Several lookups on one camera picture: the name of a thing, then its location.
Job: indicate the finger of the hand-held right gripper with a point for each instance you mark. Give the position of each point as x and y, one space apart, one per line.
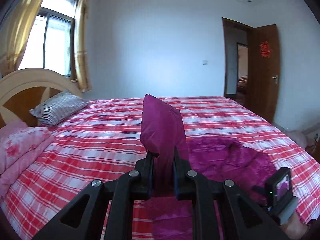
258 189

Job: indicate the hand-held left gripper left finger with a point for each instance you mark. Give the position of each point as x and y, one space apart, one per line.
149 188

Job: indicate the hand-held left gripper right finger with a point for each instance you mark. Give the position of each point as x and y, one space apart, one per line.
176 187

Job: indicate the magenta padded jacket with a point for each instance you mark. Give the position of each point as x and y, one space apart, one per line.
162 127

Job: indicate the person's right forearm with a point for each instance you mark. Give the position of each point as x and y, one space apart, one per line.
297 223

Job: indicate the red plaid bed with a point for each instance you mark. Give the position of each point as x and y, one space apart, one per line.
100 150

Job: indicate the brown wooden door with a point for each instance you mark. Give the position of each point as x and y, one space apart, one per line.
263 80

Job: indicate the striped pillow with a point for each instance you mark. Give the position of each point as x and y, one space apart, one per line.
57 106

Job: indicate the pink floral folded quilt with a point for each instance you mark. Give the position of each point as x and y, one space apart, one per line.
20 147

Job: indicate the red paper door decoration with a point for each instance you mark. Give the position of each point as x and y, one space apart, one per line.
265 49

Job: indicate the yellow curtain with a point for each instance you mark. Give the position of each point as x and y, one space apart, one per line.
82 50
20 30

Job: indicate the wooden bed headboard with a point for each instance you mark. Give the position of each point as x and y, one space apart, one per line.
30 90

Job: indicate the window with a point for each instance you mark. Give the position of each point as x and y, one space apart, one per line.
56 37

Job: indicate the white wall switch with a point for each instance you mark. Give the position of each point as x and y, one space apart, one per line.
205 62

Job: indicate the dark wooden door frame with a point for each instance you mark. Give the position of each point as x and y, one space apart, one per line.
226 55

